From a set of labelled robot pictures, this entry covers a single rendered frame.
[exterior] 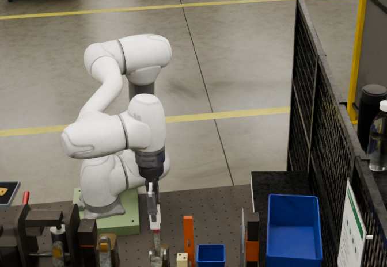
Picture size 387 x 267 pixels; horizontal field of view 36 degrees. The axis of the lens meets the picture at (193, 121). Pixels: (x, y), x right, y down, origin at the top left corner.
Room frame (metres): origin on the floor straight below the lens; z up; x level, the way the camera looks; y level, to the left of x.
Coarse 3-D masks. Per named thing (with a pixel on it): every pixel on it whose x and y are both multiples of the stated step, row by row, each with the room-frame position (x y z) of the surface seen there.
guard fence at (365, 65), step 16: (368, 0) 3.98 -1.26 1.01; (384, 0) 3.72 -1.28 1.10; (368, 16) 3.95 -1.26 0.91; (384, 16) 3.69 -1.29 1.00; (368, 32) 3.91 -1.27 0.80; (384, 32) 3.65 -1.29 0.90; (368, 48) 3.88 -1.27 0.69; (384, 48) 3.62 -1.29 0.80; (352, 64) 4.06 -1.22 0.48; (368, 64) 3.84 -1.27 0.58; (384, 64) 3.58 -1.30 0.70; (352, 80) 4.02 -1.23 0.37; (368, 80) 3.81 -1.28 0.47; (384, 80) 3.55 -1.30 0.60; (352, 96) 4.02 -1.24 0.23; (352, 112) 4.02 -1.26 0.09
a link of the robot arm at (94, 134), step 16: (96, 64) 1.85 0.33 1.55; (112, 64) 1.83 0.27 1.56; (96, 80) 1.84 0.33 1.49; (112, 80) 1.72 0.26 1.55; (96, 96) 1.60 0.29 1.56; (112, 96) 1.65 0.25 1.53; (80, 112) 1.51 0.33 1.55; (96, 112) 1.44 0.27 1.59; (80, 128) 1.36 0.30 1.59; (96, 128) 1.36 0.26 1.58; (112, 128) 1.37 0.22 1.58; (64, 144) 1.35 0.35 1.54; (80, 144) 1.33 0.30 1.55; (96, 144) 1.33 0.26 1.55; (112, 144) 1.35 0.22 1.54
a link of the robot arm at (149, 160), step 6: (162, 150) 1.42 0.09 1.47; (138, 156) 1.41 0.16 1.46; (144, 156) 1.40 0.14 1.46; (150, 156) 1.40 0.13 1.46; (156, 156) 1.40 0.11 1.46; (162, 156) 1.42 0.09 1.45; (138, 162) 1.41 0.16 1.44; (144, 162) 1.40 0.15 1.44; (150, 162) 1.40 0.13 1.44; (156, 162) 1.40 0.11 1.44; (162, 162) 1.41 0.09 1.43
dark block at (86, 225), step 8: (80, 224) 1.52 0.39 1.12; (88, 224) 1.52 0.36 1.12; (96, 224) 1.55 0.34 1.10; (80, 232) 1.49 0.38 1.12; (88, 232) 1.48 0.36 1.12; (96, 232) 1.53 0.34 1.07; (80, 240) 1.49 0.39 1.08; (88, 240) 1.48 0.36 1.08; (96, 240) 1.53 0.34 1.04; (88, 248) 1.49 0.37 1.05; (88, 256) 1.49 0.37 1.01; (96, 256) 1.50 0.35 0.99; (88, 264) 1.49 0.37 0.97; (96, 264) 1.49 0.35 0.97
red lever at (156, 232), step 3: (153, 231) 1.43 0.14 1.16; (156, 231) 1.42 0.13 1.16; (159, 231) 1.43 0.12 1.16; (156, 234) 1.43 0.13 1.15; (156, 237) 1.43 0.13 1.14; (159, 237) 1.43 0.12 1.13; (156, 240) 1.43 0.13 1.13; (159, 240) 1.43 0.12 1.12; (156, 243) 1.43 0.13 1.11; (159, 243) 1.43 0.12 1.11; (156, 246) 1.43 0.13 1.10; (159, 246) 1.43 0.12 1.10; (156, 249) 1.43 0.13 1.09; (159, 249) 1.43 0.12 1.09; (156, 252) 1.42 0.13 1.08; (159, 252) 1.42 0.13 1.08; (156, 255) 1.43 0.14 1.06; (159, 255) 1.42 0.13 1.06
